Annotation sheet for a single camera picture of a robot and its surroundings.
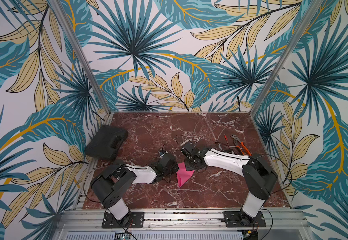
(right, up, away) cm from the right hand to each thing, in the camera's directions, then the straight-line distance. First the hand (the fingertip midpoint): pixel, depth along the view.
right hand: (189, 165), depth 90 cm
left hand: (-6, -1, +1) cm, 6 cm away
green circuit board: (-34, -29, -18) cm, 48 cm away
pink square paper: (-4, -4, -4) cm, 7 cm away
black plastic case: (-52, +13, +5) cm, 54 cm away
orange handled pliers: (+35, +11, +12) cm, 38 cm away
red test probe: (+27, +15, +15) cm, 35 cm away
